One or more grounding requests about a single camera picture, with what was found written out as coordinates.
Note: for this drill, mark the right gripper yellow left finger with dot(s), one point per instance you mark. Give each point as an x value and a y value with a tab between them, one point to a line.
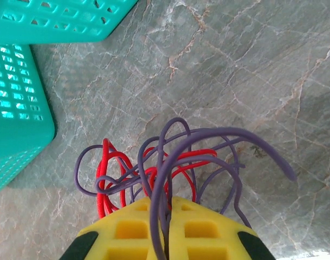
127	233

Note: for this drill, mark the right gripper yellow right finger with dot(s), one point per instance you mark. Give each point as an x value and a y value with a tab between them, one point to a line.
205	233

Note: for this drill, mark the teal plastic basket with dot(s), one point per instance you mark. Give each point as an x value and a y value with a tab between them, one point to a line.
59	24
16	108

